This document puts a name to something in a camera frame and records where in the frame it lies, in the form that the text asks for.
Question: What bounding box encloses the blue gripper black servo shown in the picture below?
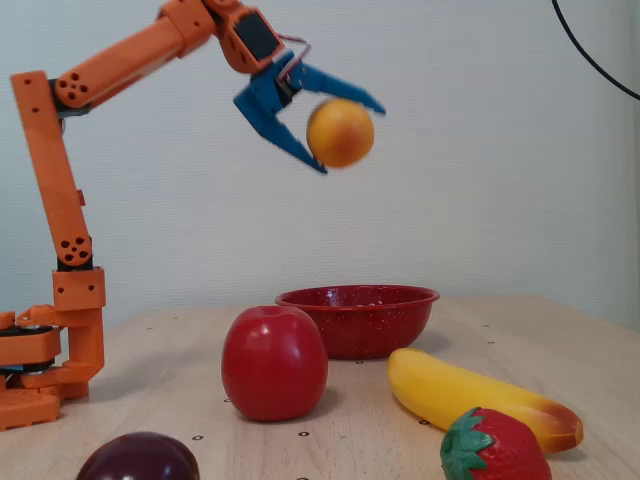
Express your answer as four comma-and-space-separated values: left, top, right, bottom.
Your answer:
233, 49, 387, 176

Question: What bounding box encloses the yellow orange toy peach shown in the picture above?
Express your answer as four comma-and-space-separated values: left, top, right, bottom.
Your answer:
305, 97, 376, 169

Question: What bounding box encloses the orange robot base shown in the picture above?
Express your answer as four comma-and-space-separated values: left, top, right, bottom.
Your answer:
0, 267, 108, 433

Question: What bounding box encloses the red speckled enamel bowl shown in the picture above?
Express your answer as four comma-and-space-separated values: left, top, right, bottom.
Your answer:
274, 284, 442, 361

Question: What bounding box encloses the red toy apple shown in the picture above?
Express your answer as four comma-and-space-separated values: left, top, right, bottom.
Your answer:
221, 305, 330, 423

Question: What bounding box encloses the yellow toy banana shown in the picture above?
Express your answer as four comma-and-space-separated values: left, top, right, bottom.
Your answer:
387, 347, 585, 455

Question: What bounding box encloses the red toy strawberry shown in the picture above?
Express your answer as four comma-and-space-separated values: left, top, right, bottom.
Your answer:
439, 406, 554, 480

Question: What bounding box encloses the dark purple toy plum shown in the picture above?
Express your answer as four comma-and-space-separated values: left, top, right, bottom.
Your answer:
75, 432, 201, 480

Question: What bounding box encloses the red white black gripper wire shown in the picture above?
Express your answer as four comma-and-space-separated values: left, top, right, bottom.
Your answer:
276, 32, 313, 82

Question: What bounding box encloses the black hanging cable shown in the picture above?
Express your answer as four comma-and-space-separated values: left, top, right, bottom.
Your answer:
551, 0, 640, 101

